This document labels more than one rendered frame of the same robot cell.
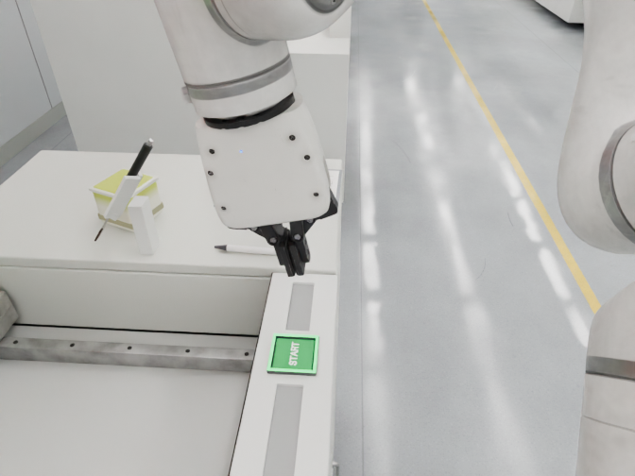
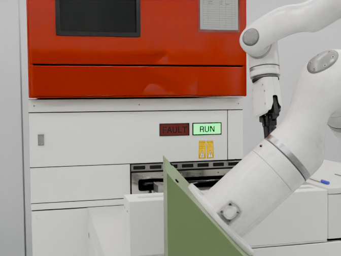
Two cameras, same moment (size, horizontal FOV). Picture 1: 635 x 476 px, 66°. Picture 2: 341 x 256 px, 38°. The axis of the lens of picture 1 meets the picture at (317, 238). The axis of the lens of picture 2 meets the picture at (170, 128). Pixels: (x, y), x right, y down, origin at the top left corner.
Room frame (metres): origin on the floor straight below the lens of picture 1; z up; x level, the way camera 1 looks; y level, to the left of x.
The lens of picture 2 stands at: (-0.29, -1.19, 1.21)
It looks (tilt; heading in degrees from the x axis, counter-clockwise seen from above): 3 degrees down; 73
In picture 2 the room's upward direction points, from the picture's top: 1 degrees counter-clockwise
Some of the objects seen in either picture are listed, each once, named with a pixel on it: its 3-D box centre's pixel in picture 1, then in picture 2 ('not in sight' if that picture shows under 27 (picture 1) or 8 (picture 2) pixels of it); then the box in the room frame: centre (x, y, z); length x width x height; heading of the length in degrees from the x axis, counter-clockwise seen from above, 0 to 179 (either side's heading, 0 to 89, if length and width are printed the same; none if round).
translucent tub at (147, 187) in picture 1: (128, 199); not in sight; (0.66, 0.30, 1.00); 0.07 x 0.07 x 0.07; 65
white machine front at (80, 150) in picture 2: not in sight; (141, 151); (0.16, 0.63, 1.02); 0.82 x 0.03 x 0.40; 176
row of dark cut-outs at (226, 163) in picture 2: not in sight; (187, 165); (0.34, 0.61, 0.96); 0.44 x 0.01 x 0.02; 176
